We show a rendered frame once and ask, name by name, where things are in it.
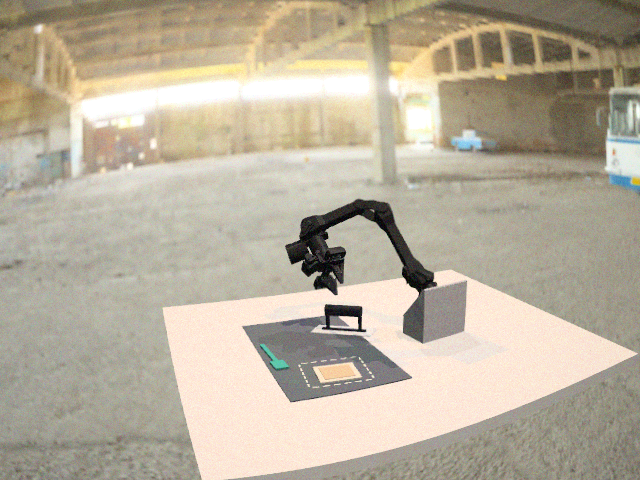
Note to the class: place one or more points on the white tile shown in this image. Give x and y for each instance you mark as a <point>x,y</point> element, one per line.
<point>336,373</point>

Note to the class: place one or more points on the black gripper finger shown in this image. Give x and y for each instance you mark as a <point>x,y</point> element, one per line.
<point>337,267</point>
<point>330,284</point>

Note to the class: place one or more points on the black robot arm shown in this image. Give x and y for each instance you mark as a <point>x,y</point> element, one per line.
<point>313,235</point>

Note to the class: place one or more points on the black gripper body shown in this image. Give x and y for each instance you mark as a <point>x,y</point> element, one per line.
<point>327,254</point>

